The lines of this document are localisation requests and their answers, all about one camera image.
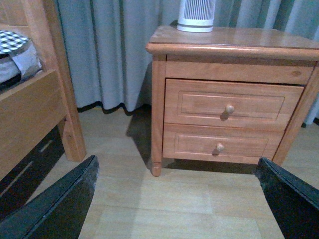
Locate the wooden nightstand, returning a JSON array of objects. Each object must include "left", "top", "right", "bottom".
[{"left": 146, "top": 26, "right": 319, "bottom": 176}]

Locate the wooden drawer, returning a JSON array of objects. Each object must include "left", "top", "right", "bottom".
[
  {"left": 163, "top": 123, "right": 283, "bottom": 164},
  {"left": 164, "top": 79, "right": 303, "bottom": 131}
]

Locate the white cylindrical air purifier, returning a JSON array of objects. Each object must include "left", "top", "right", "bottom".
[{"left": 177, "top": 0, "right": 216, "bottom": 33}]

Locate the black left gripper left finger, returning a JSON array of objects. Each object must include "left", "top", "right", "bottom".
[{"left": 0, "top": 155, "right": 99, "bottom": 239}]

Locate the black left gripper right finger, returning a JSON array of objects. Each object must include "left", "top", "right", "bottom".
[{"left": 255, "top": 158, "right": 319, "bottom": 239}]

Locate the checkered bed sheet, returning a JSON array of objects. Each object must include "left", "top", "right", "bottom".
[{"left": 0, "top": 30, "right": 29, "bottom": 55}]

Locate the grey curtain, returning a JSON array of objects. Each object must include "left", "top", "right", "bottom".
[{"left": 55, "top": 0, "right": 319, "bottom": 112}]

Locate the wooden bed frame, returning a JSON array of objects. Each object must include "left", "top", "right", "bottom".
[{"left": 0, "top": 0, "right": 86, "bottom": 177}]

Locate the grey mattress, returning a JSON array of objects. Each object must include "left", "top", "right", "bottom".
[{"left": 0, "top": 41, "right": 42, "bottom": 83}]

